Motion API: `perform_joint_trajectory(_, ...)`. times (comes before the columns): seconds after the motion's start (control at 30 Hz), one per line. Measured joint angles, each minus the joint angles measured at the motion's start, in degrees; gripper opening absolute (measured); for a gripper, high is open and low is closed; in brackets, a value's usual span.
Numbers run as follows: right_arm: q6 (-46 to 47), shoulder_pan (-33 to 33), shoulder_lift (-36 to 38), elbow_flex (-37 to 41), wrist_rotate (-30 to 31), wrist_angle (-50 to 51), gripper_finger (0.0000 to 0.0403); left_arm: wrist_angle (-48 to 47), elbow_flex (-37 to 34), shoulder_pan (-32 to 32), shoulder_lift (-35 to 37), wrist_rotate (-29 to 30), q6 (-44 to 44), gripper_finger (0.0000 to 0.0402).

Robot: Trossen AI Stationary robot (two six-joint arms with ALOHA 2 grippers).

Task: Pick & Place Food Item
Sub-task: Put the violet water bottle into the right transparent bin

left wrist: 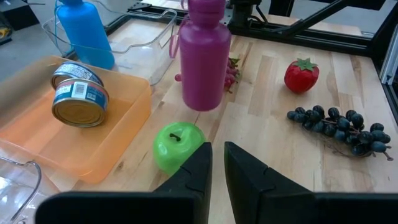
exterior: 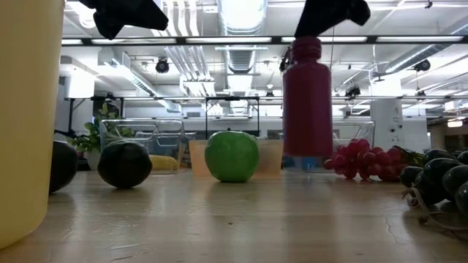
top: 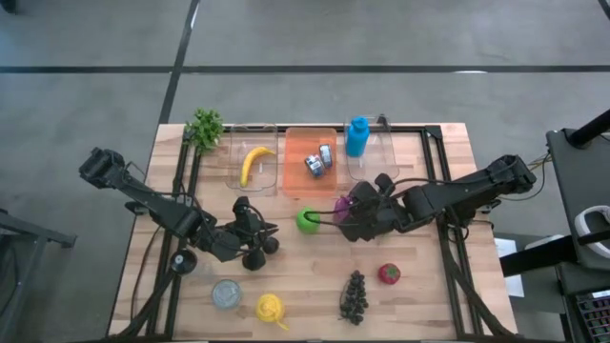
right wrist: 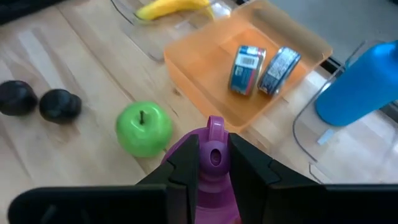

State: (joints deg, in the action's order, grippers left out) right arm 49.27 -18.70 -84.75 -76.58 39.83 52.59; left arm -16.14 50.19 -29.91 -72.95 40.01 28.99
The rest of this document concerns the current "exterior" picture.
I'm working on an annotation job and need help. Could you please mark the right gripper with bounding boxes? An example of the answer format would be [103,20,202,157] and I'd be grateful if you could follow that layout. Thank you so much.
[294,0,371,37]

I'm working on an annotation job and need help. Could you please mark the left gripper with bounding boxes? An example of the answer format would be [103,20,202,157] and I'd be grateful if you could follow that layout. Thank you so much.
[78,0,169,40]

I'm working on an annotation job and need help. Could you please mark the purple plastic bottle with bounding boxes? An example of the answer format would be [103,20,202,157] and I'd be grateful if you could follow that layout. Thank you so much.
[282,36,333,158]

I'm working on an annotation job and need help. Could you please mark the red grape bunch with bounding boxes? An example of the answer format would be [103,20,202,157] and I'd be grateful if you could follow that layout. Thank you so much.
[323,138,425,183]

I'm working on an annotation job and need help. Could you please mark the yellow banana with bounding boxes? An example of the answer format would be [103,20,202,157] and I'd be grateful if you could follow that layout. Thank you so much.
[148,154,180,172]

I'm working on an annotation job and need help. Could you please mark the yellow plastic bottle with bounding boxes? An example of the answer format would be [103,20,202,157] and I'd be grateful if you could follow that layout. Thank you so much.
[0,0,66,249]

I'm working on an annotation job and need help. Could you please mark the clear plastic bin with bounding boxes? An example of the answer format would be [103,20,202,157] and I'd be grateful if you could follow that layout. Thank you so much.
[99,119,186,175]
[281,120,377,173]

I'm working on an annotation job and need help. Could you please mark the black background rack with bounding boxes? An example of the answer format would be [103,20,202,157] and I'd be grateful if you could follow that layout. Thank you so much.
[204,95,261,140]

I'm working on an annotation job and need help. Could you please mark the white pillar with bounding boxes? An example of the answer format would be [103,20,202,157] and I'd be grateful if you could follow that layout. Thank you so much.
[369,78,404,150]

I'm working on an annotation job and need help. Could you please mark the green artificial plant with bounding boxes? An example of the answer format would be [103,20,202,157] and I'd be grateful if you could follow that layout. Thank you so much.
[68,102,135,172]

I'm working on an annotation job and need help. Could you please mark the orange plastic bin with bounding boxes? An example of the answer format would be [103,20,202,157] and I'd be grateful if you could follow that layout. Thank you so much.
[188,139,284,180]

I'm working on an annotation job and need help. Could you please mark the green apple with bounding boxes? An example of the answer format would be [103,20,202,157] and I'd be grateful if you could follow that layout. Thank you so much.
[204,130,260,183]

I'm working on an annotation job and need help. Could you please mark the black grape bunch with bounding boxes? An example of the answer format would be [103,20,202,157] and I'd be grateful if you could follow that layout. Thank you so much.
[398,148,468,235]

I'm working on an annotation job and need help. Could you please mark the black aluminium frame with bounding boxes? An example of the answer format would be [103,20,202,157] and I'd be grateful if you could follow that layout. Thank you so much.
[61,34,468,47]

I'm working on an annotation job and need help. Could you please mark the silver ventilation duct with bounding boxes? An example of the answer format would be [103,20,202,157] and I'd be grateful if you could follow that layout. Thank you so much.
[217,0,268,74]

